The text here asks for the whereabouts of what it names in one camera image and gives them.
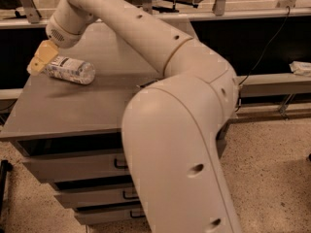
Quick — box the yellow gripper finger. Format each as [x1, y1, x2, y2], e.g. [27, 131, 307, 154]
[27, 40, 58, 75]

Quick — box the clear plastic water bottle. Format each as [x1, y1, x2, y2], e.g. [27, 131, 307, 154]
[44, 55, 95, 85]

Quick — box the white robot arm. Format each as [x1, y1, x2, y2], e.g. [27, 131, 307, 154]
[28, 0, 242, 233]

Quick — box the grey drawer cabinet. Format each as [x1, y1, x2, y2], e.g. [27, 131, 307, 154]
[2, 23, 162, 213]

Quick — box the top grey drawer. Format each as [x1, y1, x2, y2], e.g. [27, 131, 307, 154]
[22, 138, 227, 183]

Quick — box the grey drawer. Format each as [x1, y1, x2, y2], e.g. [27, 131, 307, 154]
[75, 204, 145, 225]
[54, 183, 139, 209]
[22, 138, 227, 183]

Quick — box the black object at floor left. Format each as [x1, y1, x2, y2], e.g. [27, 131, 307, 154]
[0, 160, 13, 216]

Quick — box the middle grey drawer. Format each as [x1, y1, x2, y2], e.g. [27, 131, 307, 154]
[54, 183, 139, 209]

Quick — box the bottom grey drawer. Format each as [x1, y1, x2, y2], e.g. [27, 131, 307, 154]
[75, 204, 145, 225]

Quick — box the black cable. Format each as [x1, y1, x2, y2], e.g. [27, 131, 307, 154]
[236, 5, 292, 113]

